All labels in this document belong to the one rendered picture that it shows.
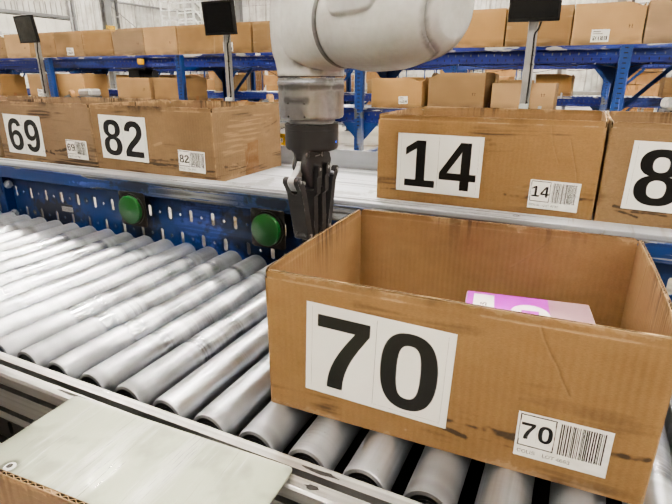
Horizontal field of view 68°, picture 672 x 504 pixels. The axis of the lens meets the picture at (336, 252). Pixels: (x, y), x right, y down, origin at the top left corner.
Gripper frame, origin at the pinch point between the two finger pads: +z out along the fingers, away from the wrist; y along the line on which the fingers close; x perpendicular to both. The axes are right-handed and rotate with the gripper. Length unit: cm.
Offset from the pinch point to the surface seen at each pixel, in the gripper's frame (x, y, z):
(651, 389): 42.5, 19.7, -1.5
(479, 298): 24.6, -2.6, 3.0
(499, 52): -50, -476, -47
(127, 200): -62, -21, 2
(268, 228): -22.1, -21.0, 3.8
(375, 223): 6.9, -7.7, -4.3
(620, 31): 51, -480, -63
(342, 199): -6.2, -23.6, -3.4
